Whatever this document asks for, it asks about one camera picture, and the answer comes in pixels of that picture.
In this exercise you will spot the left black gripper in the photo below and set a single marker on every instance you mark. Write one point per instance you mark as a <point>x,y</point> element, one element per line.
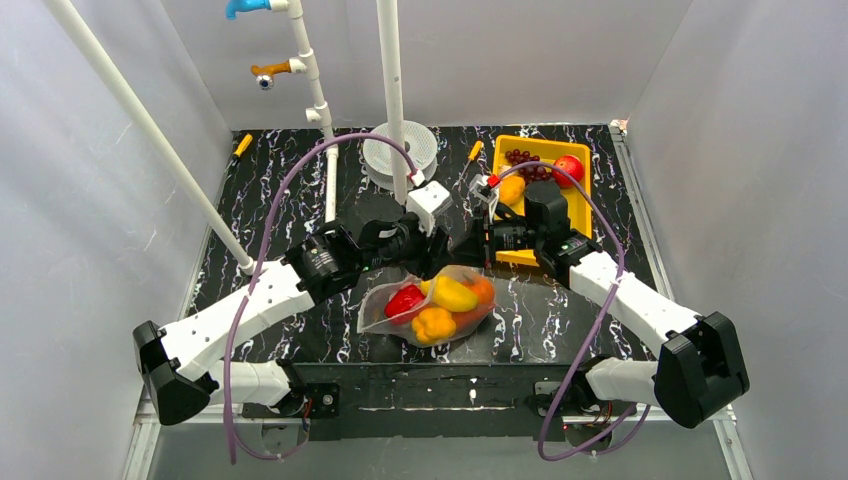
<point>436,240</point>

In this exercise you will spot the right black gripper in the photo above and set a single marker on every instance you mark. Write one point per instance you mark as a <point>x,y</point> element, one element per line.
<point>482,237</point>

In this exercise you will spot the yellow toy mango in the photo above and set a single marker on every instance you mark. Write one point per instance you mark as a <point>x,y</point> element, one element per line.
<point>452,295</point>

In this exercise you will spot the red bell pepper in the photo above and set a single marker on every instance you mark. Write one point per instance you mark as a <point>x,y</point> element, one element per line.
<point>399,308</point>

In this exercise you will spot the clear zip top bag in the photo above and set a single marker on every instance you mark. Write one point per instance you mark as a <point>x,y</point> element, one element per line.
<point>371,318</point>

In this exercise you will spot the yellow bell pepper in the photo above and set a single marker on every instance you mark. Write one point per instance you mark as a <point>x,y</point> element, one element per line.
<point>433,325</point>

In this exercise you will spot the small orange pumpkin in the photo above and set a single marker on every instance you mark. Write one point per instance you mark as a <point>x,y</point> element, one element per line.
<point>485,293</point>

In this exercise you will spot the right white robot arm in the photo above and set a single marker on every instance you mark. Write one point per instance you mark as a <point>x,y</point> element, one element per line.
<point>698,368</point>

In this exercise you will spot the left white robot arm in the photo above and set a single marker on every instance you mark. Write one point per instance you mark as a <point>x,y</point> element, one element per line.
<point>187,365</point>

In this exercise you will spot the orange toy fruit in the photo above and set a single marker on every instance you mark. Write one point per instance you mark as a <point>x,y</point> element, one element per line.
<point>511,190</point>

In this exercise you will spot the dark grape bunch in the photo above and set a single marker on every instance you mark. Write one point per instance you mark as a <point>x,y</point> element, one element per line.
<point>529,171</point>

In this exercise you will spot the white filament spool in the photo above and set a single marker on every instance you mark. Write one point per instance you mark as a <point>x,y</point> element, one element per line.
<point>421,145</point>

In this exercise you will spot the yellow plastic bin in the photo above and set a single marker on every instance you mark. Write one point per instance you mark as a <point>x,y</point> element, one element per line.
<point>579,210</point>

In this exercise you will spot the red toy apple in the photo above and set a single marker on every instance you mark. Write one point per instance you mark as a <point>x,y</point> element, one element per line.
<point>569,171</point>

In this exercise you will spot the orange tap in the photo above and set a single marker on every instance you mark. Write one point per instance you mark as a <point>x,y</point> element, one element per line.
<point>265,75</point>

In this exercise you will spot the blue tap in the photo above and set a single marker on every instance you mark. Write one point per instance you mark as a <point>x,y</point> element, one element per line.
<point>234,7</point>

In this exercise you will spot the diagonal white pipe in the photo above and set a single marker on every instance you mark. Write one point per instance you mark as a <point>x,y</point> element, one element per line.
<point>69,18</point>

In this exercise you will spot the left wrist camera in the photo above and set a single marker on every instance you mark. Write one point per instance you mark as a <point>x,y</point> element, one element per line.
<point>426,200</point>

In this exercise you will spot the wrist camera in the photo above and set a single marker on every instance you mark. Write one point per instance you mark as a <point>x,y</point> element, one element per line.
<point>426,200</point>
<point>486,194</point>

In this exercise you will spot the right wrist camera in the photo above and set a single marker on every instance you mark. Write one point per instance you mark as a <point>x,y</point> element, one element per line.
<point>486,194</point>

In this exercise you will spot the yellow handled screwdriver centre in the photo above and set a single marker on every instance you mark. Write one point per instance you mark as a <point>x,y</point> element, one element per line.
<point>471,158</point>

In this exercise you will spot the yellow handled screwdriver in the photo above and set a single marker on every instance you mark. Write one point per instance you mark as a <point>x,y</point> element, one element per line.
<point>241,148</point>
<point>471,158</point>

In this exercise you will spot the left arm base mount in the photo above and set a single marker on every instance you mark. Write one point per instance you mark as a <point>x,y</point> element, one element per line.
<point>311,401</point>

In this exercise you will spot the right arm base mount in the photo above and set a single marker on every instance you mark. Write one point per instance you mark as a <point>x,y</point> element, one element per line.
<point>570,404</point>

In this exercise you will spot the yellow handled screwdriver left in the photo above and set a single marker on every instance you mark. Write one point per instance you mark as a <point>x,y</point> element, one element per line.
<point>241,148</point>

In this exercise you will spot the white pvc pipe frame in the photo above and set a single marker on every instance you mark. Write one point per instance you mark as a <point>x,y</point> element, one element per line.
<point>305,62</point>

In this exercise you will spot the aluminium rail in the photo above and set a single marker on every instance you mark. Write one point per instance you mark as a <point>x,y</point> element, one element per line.
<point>467,441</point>

